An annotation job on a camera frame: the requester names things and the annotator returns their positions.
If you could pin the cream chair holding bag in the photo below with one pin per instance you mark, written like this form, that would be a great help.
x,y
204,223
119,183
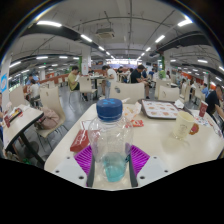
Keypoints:
x,y
50,98

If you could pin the red sauce packet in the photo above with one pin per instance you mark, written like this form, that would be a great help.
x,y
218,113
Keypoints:
x,y
137,123

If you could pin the crumpled white napkin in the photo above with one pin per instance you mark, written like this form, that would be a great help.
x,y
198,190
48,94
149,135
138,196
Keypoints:
x,y
179,104

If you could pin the crumpled paper food wrapper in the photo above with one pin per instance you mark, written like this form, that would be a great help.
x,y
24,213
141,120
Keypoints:
x,y
133,111

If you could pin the cream neighbouring table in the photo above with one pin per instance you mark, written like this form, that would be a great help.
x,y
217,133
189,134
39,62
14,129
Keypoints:
x,y
25,125

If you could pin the dark tray with food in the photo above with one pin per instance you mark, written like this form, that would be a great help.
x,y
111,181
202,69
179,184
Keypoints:
x,y
14,116

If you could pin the person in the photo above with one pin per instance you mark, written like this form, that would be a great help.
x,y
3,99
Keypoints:
x,y
111,76
136,76
72,80
212,100
34,90

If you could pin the clear plastic bottle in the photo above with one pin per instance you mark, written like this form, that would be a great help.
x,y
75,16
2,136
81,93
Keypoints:
x,y
110,140

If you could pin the colourful sticker leaflet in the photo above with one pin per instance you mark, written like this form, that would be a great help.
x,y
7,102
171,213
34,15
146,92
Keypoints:
x,y
207,122

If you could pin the red paper cup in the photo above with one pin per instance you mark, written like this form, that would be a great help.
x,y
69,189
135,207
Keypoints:
x,y
203,109

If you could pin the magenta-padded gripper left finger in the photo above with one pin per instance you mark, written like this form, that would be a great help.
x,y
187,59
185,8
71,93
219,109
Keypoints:
x,y
83,158

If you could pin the cream chair with oval hole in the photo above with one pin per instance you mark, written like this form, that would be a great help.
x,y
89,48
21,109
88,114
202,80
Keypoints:
x,y
170,94
128,91

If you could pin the printed paper tray liner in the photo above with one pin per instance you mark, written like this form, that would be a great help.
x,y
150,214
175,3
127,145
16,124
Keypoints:
x,y
160,109

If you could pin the red cardboard box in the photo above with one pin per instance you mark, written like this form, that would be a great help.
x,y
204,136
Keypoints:
x,y
79,141

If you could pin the pink bag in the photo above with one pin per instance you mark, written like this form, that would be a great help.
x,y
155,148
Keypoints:
x,y
48,119

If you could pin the ceiling lights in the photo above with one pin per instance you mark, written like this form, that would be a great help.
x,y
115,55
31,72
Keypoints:
x,y
49,23

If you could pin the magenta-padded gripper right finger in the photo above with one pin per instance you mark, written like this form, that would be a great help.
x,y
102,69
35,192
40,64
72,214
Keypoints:
x,y
140,158

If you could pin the ceiling air conditioner unit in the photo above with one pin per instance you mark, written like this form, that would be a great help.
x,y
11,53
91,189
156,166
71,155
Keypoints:
x,y
105,33

